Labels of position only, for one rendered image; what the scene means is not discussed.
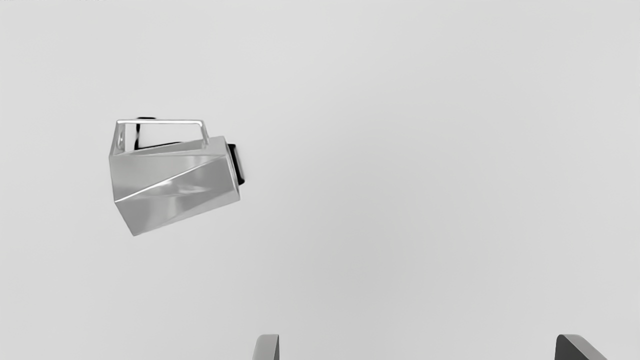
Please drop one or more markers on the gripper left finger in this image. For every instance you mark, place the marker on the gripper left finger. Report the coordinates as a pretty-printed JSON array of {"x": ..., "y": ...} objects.
[{"x": 266, "y": 348}]

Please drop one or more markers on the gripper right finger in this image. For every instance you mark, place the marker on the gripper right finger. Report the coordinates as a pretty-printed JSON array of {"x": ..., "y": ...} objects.
[{"x": 575, "y": 350}]

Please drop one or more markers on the silver faceted mug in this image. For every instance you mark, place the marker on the silver faceted mug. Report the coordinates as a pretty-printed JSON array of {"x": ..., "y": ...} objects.
[{"x": 170, "y": 187}]

